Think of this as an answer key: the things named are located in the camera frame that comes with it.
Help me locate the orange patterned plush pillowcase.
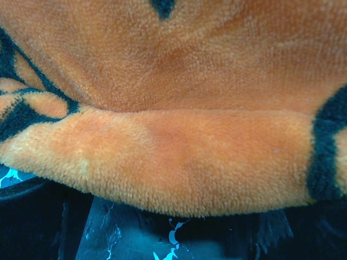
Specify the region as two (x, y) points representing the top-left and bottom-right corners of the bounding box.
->
(1, 1), (346, 217)

